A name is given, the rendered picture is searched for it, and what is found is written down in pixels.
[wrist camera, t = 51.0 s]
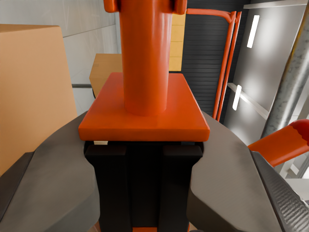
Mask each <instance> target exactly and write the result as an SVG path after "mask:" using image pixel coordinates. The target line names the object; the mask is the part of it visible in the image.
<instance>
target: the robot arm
mask: <svg viewBox="0 0 309 232"><path fill-rule="evenodd" d="M87 112H88V110H87V111H86V112H84V113H83V114H81V115H79V116H78V117H76V118H75V119H73V120H72V121H70V122H69V123H67V124H66V125H64V126H62V127H61V128H59V129H58V130H57V131H55V132H54V133H53V134H51V135H50V136H49V137H48V138H47V139H46V140H44V141H43V142H42V143H41V144H40V145H39V146H38V147H37V148H36V149H35V151H33V152H25V153H24V154H23V155H22V156H21V157H20V158H19V159H18V160H17V161H16V162H15V163H14V164H13V165H12V166H11V167H10V168H9V169H8V170H7V171H6V172H5V173H3V174H2V175H1V176H0V232H87V231H88V230H89V229H90V228H91V227H92V226H94V225H95V224H96V222H97V221H98V219H99V217H100V199H99V191H98V186H97V180H96V175H95V170H94V167H93V166H92V165H91V164H90V163H89V162H88V161H87V159H86V158H85V153H86V150H87V148H88V146H90V145H94V141H82V140H81V139H80V136H79V131H78V127H79V125H80V124H81V122H82V120H83V119H84V117H85V115H86V114H87ZM201 112H202V114H203V116H204V118H205V120H206V122H207V124H208V125H209V127H210V134H209V139H208V141H205V142H195V145H197V146H199V147H200V148H201V151H202V154H203V157H202V158H200V160H199V161H198V162H197V163H196V164H195V165H194V166H193V167H192V171H191V177H190V183H189V191H188V199H187V209H186V216H187V218H188V220H189V222H190V223H191V224H192V225H193V226H195V227H196V228H197V230H191V231H189V232H309V205H308V204H307V203H306V202H305V201H304V200H303V199H302V198H301V197H300V196H299V195H298V194H297V193H296V192H295V190H294V189H293V188H292V187H291V186H290V185H289V184H288V183H287V182H286V181H285V180H284V179H283V178H282V176H281V175H280V174H279V173H278V172H277V171H276V170H275V169H274V168H273V167H272V166H271V165H270V164H269V163H268V161H267V160H266V159H265V158H264V157H263V156H262V155H261V154H260V153H259V152H258V151H251V150H250V149H249V148H248V147H247V146H246V144H245V143H244V142H243V141H242V140H241V139H240V138H239V137H238V136H237V135H235V134H234V133H233V132H232V131H230V130H229V129H228V128H226V127H225V126H224V125H222V124H221V123H219V122H218V121H216V120H215V119H214V118H212V117H211V116H209V115H208V114H206V113H205V112H203V111H201Z"/></svg>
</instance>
